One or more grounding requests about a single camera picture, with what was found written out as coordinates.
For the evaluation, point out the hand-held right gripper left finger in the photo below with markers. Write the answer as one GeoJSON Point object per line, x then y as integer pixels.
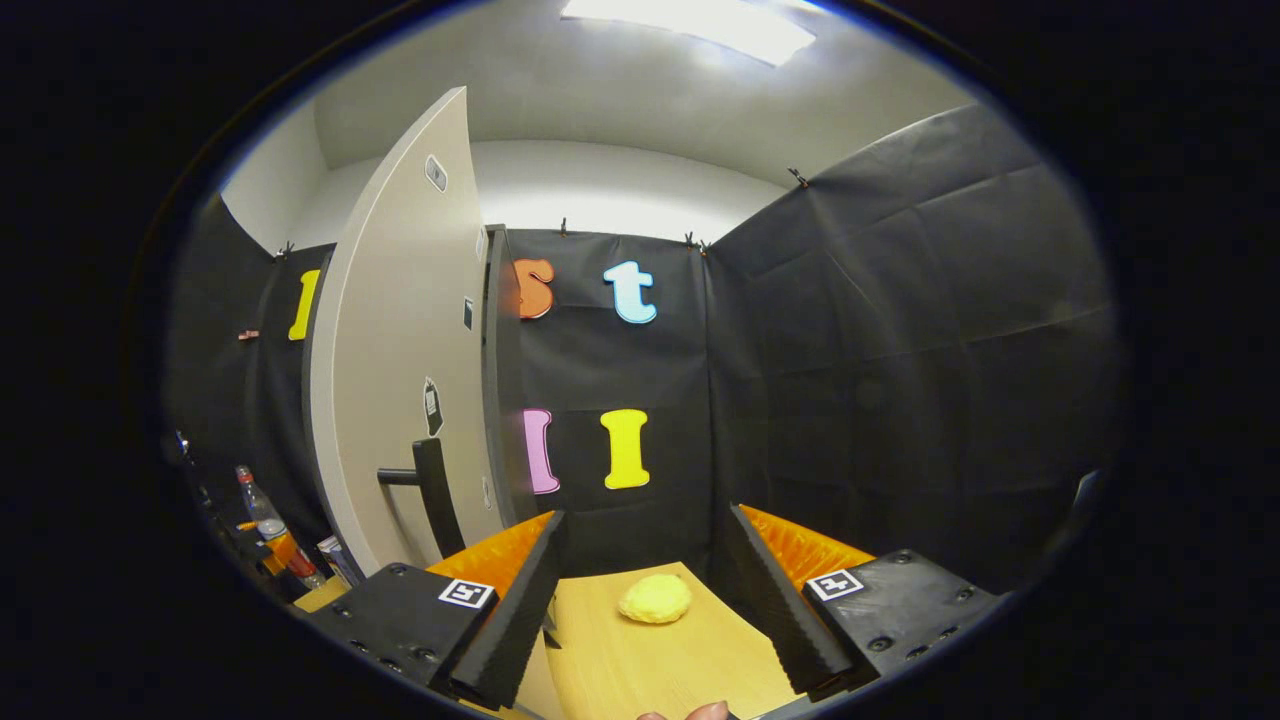
{"type": "Point", "coordinates": [525, 600]}

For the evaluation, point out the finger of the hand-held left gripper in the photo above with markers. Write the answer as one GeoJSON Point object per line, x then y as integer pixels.
{"type": "Point", "coordinates": [280, 555]}
{"type": "Point", "coordinates": [235, 540]}

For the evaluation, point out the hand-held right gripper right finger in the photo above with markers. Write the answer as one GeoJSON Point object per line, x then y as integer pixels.
{"type": "Point", "coordinates": [770, 600]}

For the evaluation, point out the clear plastic bottle red label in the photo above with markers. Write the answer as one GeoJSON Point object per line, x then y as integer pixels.
{"type": "Point", "coordinates": [262, 510]}

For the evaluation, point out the dark grey cabinet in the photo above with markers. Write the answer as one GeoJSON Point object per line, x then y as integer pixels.
{"type": "Point", "coordinates": [500, 400]}

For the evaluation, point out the grey cabinet door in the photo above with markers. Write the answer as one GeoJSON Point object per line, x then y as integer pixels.
{"type": "Point", "coordinates": [390, 350]}

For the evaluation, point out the yellow sponge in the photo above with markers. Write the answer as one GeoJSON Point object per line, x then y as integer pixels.
{"type": "Point", "coordinates": [655, 598]}

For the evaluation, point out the black backdrop cloth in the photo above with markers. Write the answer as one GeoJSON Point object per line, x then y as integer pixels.
{"type": "Point", "coordinates": [900, 350]}

